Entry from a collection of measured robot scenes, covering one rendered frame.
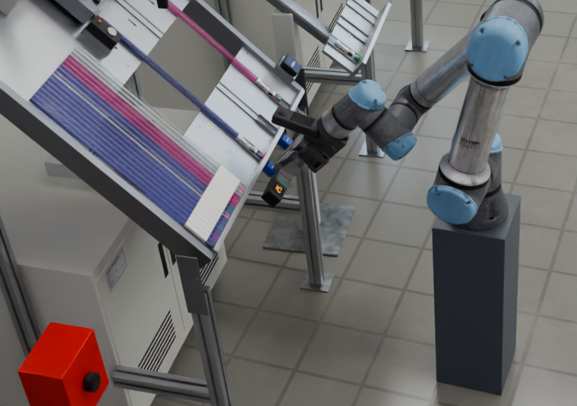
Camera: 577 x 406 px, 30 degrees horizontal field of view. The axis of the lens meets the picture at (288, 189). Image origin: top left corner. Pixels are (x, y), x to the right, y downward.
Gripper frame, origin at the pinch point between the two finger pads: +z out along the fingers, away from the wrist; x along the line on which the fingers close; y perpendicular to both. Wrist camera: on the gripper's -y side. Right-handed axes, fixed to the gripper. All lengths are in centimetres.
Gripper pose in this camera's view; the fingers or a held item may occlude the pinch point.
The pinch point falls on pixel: (276, 164)
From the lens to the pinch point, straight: 263.2
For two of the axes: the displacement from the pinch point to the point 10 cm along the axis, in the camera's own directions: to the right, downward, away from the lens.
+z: -5.9, 4.9, 6.4
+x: 3.0, -6.0, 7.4
